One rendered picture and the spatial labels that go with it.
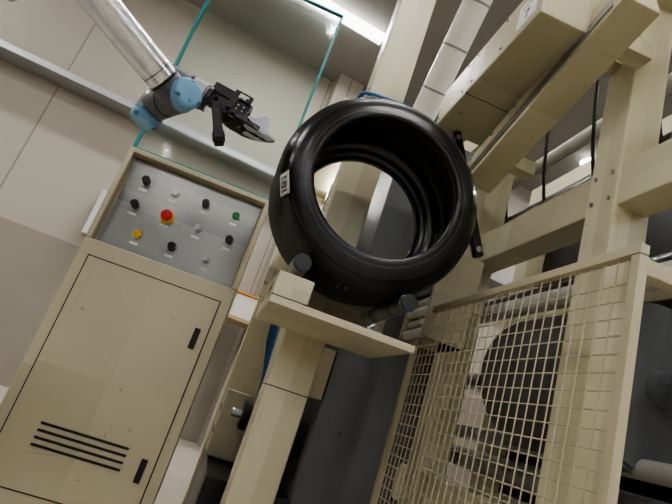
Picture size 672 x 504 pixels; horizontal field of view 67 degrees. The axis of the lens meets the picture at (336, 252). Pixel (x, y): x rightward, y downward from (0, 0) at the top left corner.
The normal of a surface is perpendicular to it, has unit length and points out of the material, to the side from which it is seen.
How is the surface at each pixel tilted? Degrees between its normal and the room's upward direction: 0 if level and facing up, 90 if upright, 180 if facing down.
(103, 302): 90
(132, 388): 90
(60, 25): 90
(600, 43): 162
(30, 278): 90
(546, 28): 180
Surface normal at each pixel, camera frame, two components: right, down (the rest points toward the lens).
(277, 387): 0.24, -0.23
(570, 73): -0.22, 0.79
